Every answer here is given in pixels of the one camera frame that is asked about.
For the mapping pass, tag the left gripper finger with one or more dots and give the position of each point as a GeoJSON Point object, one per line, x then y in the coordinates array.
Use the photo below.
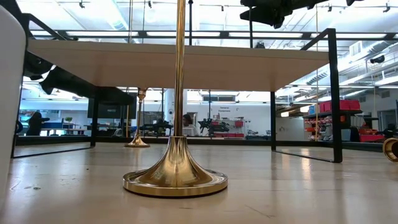
{"type": "Point", "coordinates": [71, 84]}

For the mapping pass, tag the black ceiling fixture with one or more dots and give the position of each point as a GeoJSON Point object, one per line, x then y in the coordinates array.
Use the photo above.
{"type": "Point", "coordinates": [259, 45]}

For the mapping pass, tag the small red bin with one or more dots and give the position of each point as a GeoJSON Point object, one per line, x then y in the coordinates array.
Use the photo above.
{"type": "Point", "coordinates": [238, 124]}

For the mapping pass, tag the tall gold candlestick holder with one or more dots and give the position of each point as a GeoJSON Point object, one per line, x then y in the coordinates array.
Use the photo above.
{"type": "Point", "coordinates": [175, 174]}

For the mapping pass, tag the red storage bin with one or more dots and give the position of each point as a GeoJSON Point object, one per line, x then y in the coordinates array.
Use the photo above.
{"type": "Point", "coordinates": [326, 107]}
{"type": "Point", "coordinates": [346, 104]}

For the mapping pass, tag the large black monitor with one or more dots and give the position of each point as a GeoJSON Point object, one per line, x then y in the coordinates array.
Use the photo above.
{"type": "Point", "coordinates": [115, 112]}

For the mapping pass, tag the medium gold candlestick holder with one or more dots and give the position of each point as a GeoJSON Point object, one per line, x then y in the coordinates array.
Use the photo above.
{"type": "Point", "coordinates": [385, 151]}

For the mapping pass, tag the short gold candlestick holder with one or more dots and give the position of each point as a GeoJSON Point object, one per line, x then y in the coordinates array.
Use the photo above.
{"type": "Point", "coordinates": [137, 143]}

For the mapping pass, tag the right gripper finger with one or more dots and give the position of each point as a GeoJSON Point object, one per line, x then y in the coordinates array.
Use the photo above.
{"type": "Point", "coordinates": [270, 17]}
{"type": "Point", "coordinates": [261, 2]}

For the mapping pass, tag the black storage rack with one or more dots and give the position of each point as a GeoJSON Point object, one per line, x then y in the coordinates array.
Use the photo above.
{"type": "Point", "coordinates": [332, 124]}

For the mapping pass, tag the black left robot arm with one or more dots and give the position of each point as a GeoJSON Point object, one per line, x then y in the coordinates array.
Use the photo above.
{"type": "Point", "coordinates": [7, 5]}

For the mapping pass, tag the red crate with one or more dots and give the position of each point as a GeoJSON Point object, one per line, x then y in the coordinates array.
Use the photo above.
{"type": "Point", "coordinates": [371, 138]}

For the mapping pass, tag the person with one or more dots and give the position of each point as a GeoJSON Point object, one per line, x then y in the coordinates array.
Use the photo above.
{"type": "Point", "coordinates": [188, 120]}

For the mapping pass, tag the blue storage bin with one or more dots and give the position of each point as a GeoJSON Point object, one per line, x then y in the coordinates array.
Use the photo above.
{"type": "Point", "coordinates": [311, 109]}

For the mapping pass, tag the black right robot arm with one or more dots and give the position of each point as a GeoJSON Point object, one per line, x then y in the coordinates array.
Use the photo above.
{"type": "Point", "coordinates": [354, 2]}

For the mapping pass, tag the white plastic housing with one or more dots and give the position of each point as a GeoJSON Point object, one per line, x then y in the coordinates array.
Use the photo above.
{"type": "Point", "coordinates": [11, 93]}

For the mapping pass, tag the black security camera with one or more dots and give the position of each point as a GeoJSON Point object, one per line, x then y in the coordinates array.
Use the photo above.
{"type": "Point", "coordinates": [377, 59]}

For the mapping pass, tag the black table border rail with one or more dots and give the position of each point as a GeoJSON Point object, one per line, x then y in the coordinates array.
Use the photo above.
{"type": "Point", "coordinates": [227, 141]}

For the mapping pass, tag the black overhead beam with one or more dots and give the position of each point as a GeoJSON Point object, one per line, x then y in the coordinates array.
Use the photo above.
{"type": "Point", "coordinates": [280, 35]}

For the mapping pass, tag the black background robot arm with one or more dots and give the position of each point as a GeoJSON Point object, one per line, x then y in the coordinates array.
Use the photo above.
{"type": "Point", "coordinates": [157, 126]}
{"type": "Point", "coordinates": [214, 127]}

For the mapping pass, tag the wooden shelf with black frame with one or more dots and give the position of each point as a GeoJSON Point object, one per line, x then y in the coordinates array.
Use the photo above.
{"type": "Point", "coordinates": [186, 68]}

